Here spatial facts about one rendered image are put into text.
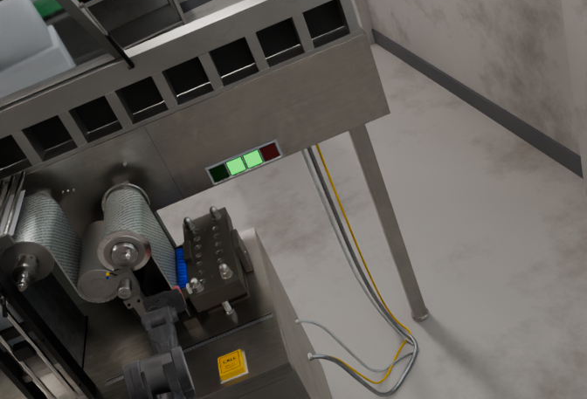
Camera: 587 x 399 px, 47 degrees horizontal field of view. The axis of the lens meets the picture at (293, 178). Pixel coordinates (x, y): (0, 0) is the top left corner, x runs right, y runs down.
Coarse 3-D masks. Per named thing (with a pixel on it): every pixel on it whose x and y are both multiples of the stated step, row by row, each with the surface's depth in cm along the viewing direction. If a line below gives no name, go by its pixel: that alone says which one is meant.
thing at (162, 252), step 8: (152, 216) 211; (152, 224) 206; (152, 232) 202; (160, 232) 212; (152, 240) 198; (160, 240) 208; (168, 240) 218; (152, 248) 195; (160, 248) 204; (168, 248) 214; (152, 256) 192; (160, 256) 200; (168, 256) 210; (160, 264) 196; (168, 264) 205; (168, 272) 201; (168, 280) 198; (176, 280) 208
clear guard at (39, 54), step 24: (24, 0) 154; (48, 0) 158; (0, 24) 160; (24, 24) 164; (48, 24) 168; (72, 24) 172; (0, 48) 169; (24, 48) 174; (48, 48) 179; (72, 48) 184; (96, 48) 189; (0, 72) 181; (24, 72) 186; (48, 72) 192; (0, 96) 194
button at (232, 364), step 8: (232, 352) 190; (240, 352) 189; (224, 360) 188; (232, 360) 187; (240, 360) 186; (224, 368) 186; (232, 368) 185; (240, 368) 184; (224, 376) 185; (232, 376) 185
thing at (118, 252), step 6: (114, 246) 186; (120, 246) 186; (126, 246) 186; (132, 246) 187; (114, 252) 186; (120, 252) 187; (132, 252) 187; (114, 258) 187; (120, 258) 188; (126, 258) 188; (132, 258) 188; (120, 264) 188; (126, 264) 189; (132, 264) 189
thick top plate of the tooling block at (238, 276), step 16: (224, 208) 231; (208, 224) 226; (224, 224) 223; (192, 240) 222; (208, 240) 219; (224, 240) 216; (192, 256) 215; (208, 256) 212; (224, 256) 209; (192, 272) 208; (208, 272) 205; (240, 272) 205; (208, 288) 199; (224, 288) 198; (240, 288) 200; (208, 304) 200
